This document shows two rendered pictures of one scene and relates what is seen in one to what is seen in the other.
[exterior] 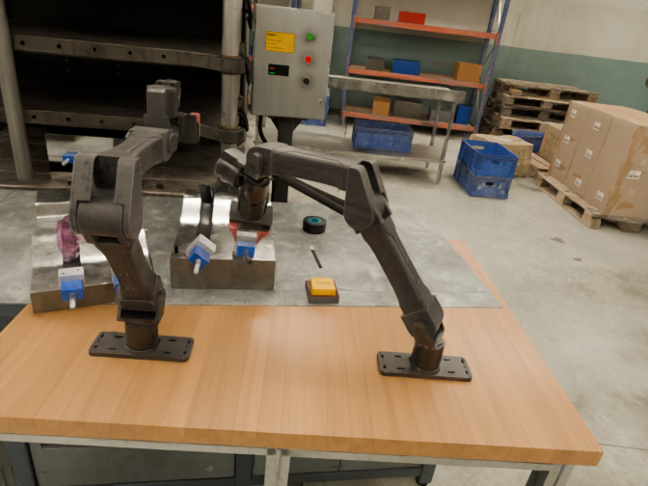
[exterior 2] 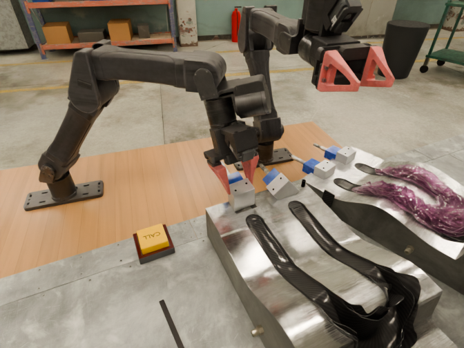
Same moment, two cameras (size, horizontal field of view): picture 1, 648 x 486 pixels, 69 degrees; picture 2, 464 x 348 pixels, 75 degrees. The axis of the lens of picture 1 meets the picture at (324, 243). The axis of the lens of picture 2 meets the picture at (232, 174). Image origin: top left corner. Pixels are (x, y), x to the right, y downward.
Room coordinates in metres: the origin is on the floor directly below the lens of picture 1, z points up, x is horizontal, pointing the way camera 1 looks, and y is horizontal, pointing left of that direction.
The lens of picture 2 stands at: (1.56, 0.06, 1.36)
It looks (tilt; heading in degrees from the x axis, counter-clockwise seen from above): 37 degrees down; 167
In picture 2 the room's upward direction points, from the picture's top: straight up
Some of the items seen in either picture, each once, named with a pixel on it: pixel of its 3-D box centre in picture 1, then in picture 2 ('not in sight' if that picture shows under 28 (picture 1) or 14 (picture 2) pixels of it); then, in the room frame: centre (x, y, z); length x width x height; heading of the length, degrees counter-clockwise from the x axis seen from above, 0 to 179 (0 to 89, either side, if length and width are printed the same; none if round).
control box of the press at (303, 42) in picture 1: (280, 189); not in sight; (2.01, 0.22, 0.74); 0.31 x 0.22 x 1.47; 101
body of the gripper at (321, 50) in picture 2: (171, 129); (333, 60); (1.05, 0.37, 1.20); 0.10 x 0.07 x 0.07; 94
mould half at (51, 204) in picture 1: (91, 237); (415, 204); (1.13, 0.63, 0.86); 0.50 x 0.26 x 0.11; 29
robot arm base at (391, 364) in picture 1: (426, 353); (61, 185); (0.82, -0.25, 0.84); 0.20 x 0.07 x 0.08; 94
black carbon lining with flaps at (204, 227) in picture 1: (224, 212); (323, 257); (1.26, 0.30, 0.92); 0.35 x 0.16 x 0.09; 11
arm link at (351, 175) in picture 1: (314, 181); (148, 81); (0.95, 0.03, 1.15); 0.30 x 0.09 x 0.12; 66
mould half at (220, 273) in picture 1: (227, 225); (319, 282); (1.28, 0.29, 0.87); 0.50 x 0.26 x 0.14; 11
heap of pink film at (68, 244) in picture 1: (92, 224); (418, 190); (1.13, 0.62, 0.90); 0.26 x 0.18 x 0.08; 29
